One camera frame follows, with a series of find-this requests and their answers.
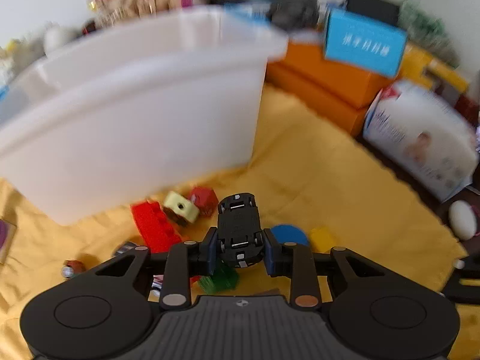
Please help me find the green patterned bag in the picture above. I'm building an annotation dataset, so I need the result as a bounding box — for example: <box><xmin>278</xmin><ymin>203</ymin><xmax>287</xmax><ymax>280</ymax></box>
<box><xmin>399</xmin><ymin>0</ymin><xmax>460</xmax><ymax>68</ymax></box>

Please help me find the red building block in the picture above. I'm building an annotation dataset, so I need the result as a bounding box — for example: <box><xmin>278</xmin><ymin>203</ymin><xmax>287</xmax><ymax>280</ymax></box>
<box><xmin>130</xmin><ymin>200</ymin><xmax>184</xmax><ymax>254</ymax></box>

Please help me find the small red and silver toy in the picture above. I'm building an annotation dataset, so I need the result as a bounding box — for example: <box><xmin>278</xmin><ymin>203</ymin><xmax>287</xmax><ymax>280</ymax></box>
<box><xmin>62</xmin><ymin>259</ymin><xmax>87</xmax><ymax>279</ymax></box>

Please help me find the white plastic bin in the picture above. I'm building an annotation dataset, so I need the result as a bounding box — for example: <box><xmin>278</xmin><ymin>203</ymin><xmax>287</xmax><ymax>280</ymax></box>
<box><xmin>0</xmin><ymin>5</ymin><xmax>289</xmax><ymax>226</ymax></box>

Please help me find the red cube block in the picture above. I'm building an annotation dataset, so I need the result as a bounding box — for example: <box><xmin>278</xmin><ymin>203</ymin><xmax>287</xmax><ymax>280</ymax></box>
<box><xmin>187</xmin><ymin>186</ymin><xmax>219</xmax><ymax>218</ymax></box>

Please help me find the black toy car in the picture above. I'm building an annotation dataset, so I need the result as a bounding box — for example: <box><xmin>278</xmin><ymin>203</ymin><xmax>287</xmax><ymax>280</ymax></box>
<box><xmin>217</xmin><ymin>192</ymin><xmax>264</xmax><ymax>269</ymax></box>

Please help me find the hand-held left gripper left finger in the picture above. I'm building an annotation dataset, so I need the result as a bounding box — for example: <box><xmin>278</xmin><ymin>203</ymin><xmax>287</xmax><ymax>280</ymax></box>
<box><xmin>88</xmin><ymin>227</ymin><xmax>219</xmax><ymax>312</ymax></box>

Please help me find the white egg-shaped object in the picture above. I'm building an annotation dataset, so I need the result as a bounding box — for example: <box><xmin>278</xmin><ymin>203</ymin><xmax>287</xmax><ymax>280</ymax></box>
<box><xmin>449</xmin><ymin>200</ymin><xmax>478</xmax><ymax>241</ymax></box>

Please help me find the orange box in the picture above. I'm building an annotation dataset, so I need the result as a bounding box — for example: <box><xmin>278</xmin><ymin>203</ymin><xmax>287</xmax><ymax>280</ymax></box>
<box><xmin>285</xmin><ymin>41</ymin><xmax>391</xmax><ymax>107</ymax></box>
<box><xmin>266</xmin><ymin>62</ymin><xmax>370</xmax><ymax>137</ymax></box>

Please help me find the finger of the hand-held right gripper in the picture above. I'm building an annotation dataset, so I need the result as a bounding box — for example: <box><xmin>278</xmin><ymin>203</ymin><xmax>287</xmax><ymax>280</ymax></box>
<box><xmin>442</xmin><ymin>256</ymin><xmax>480</xmax><ymax>301</ymax></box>

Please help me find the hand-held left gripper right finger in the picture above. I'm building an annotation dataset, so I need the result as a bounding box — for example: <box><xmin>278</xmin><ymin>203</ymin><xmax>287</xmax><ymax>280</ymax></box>
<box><xmin>262</xmin><ymin>228</ymin><xmax>399</xmax><ymax>310</ymax></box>

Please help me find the purple card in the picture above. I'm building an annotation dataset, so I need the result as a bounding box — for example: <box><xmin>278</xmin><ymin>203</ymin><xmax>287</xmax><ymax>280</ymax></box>
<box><xmin>0</xmin><ymin>219</ymin><xmax>17</xmax><ymax>265</ymax></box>

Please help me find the blue cardboard box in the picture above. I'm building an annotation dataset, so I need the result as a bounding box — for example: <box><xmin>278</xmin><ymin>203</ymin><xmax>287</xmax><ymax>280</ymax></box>
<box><xmin>323</xmin><ymin>7</ymin><xmax>409</xmax><ymax>79</ymax></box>

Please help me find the green building block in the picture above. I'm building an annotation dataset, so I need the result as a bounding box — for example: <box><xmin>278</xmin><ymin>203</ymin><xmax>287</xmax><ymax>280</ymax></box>
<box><xmin>198</xmin><ymin>262</ymin><xmax>240</xmax><ymax>294</ymax></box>

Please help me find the yellow cloth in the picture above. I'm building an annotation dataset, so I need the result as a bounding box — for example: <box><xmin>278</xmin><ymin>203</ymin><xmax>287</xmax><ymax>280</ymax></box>
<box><xmin>0</xmin><ymin>82</ymin><xmax>467</xmax><ymax>360</ymax></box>

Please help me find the white box with baby print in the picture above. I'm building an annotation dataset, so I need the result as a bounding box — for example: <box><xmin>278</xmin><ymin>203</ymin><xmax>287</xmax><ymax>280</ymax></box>
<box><xmin>362</xmin><ymin>80</ymin><xmax>480</xmax><ymax>203</ymax></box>

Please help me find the yellow box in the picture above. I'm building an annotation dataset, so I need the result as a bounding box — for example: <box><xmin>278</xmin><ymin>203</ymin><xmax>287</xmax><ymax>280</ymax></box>
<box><xmin>401</xmin><ymin>45</ymin><xmax>469</xmax><ymax>94</ymax></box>

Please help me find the black box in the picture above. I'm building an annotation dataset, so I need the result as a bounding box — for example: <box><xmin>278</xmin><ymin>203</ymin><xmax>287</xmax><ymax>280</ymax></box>
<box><xmin>345</xmin><ymin>0</ymin><xmax>402</xmax><ymax>27</ymax></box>

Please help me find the clear bag of crackers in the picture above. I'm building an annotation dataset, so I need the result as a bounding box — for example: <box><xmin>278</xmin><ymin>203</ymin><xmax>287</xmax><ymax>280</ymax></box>
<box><xmin>86</xmin><ymin>0</ymin><xmax>184</xmax><ymax>27</ymax></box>

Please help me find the blue disc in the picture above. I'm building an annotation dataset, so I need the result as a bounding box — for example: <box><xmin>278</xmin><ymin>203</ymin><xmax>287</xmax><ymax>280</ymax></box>
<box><xmin>270</xmin><ymin>224</ymin><xmax>310</xmax><ymax>248</ymax></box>

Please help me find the pale yellow block with hole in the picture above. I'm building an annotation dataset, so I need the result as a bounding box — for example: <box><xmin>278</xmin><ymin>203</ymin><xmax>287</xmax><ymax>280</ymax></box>
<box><xmin>162</xmin><ymin>190</ymin><xmax>200</xmax><ymax>227</ymax></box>

